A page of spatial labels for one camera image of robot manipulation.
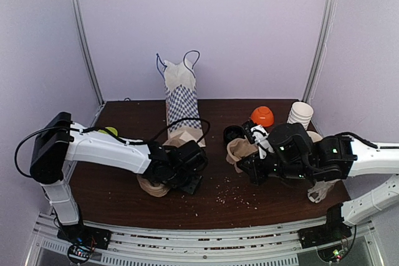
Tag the blue checkered paper bag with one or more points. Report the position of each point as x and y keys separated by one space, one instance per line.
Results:
x=181 y=99

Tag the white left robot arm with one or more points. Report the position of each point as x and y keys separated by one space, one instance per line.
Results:
x=64 y=140

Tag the ceramic mug with coral print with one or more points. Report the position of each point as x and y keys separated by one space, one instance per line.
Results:
x=315 y=137

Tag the right aluminium frame post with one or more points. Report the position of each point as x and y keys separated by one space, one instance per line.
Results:
x=320 y=50

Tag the white paper cup stack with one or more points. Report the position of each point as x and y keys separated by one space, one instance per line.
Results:
x=302 y=113

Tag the cardboard cup carrier stack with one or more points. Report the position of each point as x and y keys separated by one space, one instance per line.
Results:
x=154 y=180

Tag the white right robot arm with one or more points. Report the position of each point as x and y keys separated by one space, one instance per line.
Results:
x=344 y=155

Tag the single cardboard cup carrier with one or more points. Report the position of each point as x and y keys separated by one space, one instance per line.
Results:
x=238 y=149

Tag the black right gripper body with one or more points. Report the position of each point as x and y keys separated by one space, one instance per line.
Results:
x=250 y=170

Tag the metal front rail base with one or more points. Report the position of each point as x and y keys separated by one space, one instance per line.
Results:
x=277 y=244

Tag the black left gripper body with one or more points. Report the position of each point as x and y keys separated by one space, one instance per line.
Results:
x=179 y=180

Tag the green plastic bowl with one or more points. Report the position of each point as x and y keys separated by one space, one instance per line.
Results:
x=108 y=130

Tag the black cup lid stack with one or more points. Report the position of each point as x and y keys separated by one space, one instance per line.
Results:
x=232 y=132

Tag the orange plastic bowl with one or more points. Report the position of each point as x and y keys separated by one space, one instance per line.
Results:
x=263 y=116

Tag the aluminium frame post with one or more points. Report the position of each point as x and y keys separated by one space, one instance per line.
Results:
x=84 y=46
x=320 y=50

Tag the left aluminium frame post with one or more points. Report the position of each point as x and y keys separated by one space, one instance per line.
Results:
x=84 y=46

